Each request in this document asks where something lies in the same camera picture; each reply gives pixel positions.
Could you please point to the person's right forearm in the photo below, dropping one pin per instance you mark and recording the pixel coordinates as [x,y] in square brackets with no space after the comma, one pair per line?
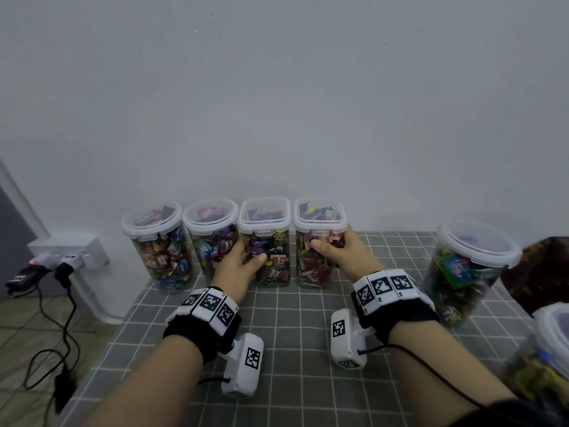
[444,378]

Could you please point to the black marker-tagged left wristband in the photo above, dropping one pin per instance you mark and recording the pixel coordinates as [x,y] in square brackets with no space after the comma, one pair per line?
[204,320]

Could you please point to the small transparent plastic jar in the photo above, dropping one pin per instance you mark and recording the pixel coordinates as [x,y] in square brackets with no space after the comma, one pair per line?
[271,249]
[316,271]
[164,262]

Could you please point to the grey door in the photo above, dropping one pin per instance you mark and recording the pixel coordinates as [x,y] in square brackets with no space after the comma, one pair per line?
[11,235]

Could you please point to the black marker-tagged wristband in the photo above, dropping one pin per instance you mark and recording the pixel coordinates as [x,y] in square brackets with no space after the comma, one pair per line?
[204,320]
[391,302]

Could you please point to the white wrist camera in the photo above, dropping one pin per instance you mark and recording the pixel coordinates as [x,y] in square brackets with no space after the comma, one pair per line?
[244,364]
[345,338]

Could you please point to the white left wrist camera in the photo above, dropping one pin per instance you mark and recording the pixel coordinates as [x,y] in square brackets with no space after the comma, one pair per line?
[244,364]

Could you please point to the tall transparent plastic jar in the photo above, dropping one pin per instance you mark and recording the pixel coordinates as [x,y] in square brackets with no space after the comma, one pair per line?
[209,249]

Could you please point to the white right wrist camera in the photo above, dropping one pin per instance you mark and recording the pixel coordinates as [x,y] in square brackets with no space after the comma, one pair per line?
[345,338]

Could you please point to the black sleeve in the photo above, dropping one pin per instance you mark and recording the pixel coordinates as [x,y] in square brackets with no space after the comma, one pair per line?
[507,415]

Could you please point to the black marker-tagged right wristband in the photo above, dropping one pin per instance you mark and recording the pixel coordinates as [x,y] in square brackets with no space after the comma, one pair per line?
[391,302]

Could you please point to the dark patterned cloth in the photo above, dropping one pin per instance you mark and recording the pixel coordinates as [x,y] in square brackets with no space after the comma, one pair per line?
[542,275]

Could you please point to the person's left forearm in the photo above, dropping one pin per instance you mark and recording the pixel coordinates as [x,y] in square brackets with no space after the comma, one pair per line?
[147,387]

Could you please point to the person's left hand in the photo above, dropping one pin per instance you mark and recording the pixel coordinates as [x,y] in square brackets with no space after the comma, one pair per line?
[236,271]

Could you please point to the white wall socket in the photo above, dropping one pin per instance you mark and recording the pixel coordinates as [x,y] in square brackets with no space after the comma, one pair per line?
[71,249]

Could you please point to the person's right hand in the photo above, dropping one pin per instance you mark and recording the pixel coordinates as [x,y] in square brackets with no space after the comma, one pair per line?
[351,258]

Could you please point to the black power plug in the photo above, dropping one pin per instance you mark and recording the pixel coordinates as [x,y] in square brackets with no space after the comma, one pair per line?
[22,280]

